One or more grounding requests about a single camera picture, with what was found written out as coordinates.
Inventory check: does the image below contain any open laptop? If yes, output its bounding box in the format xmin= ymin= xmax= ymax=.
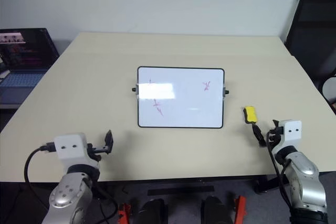
xmin=0 ymin=27 xmax=60 ymax=105

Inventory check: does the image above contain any yellow and black eraser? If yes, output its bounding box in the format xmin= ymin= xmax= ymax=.
xmin=243 ymin=105 xmax=258 ymax=125

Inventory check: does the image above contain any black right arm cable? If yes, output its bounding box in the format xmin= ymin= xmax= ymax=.
xmin=266 ymin=129 xmax=293 ymax=214

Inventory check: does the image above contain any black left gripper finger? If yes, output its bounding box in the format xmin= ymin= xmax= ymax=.
xmin=103 ymin=129 xmax=114 ymax=154

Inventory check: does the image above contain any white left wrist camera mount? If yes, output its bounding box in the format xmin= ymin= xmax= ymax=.
xmin=54 ymin=132 xmax=101 ymax=168

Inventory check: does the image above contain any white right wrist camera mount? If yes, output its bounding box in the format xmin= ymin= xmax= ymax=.
xmin=271 ymin=120 xmax=302 ymax=154

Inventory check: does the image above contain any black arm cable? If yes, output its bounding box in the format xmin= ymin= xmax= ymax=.
xmin=266 ymin=129 xmax=293 ymax=214
xmin=24 ymin=142 xmax=119 ymax=224

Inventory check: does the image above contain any black-framed whiteboard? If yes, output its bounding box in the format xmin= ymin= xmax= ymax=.
xmin=131 ymin=66 xmax=229 ymax=130

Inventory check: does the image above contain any black rounded shape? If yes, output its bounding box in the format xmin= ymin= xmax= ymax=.
xmin=138 ymin=199 xmax=169 ymax=224

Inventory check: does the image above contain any black office chair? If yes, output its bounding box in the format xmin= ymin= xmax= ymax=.
xmin=285 ymin=0 xmax=336 ymax=101

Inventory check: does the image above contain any orange-red bracket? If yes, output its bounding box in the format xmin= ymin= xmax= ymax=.
xmin=118 ymin=202 xmax=132 ymax=224
xmin=233 ymin=195 xmax=247 ymax=224

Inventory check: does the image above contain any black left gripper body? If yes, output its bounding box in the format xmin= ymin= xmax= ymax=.
xmin=86 ymin=142 xmax=109 ymax=162

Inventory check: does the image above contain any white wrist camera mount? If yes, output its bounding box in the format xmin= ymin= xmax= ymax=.
xmin=271 ymin=120 xmax=302 ymax=154
xmin=54 ymin=132 xmax=101 ymax=168

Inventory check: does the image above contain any black table leg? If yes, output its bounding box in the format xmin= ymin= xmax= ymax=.
xmin=253 ymin=174 xmax=283 ymax=196

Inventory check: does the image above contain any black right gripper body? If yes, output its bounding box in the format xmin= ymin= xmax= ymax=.
xmin=267 ymin=125 xmax=284 ymax=146

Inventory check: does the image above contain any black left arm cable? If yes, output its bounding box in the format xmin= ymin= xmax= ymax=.
xmin=24 ymin=142 xmax=119 ymax=224

